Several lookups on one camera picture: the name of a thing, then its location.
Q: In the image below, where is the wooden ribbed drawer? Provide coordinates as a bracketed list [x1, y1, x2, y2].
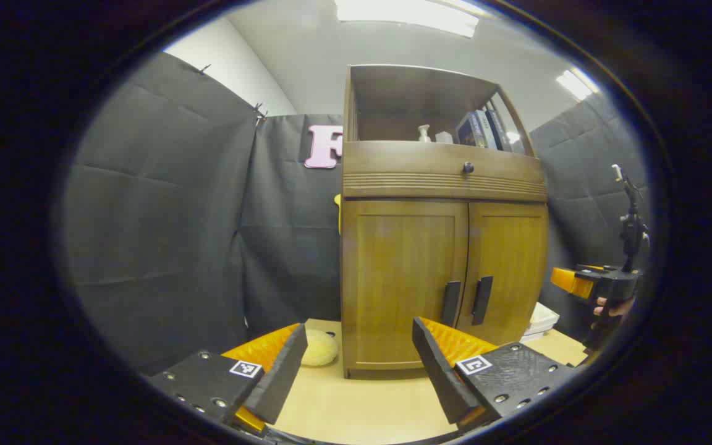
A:
[342, 141, 548, 202]

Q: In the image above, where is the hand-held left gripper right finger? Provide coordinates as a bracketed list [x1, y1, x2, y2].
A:
[412, 317, 576, 432]

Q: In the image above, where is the wooden double-door shoe cabinet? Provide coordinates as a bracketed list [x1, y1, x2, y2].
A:
[339, 64, 549, 379]

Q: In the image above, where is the large ceiling light panel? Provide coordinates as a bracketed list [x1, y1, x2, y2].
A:
[334, 0, 480, 38]

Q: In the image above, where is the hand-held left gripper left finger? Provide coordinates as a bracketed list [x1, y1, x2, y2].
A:
[146, 323, 308, 433]

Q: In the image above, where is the wooden shoe cabinet door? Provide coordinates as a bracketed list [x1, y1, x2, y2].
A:
[342, 199, 469, 371]
[457, 201, 548, 345]

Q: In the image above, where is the small ceiling light panel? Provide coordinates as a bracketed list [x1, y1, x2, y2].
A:
[556, 68, 599, 101]

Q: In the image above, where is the black door handle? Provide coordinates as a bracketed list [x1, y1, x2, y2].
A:
[472, 276, 494, 326]
[441, 281, 462, 327]

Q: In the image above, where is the round yellow cushion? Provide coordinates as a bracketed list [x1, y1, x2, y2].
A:
[300, 329, 339, 367]

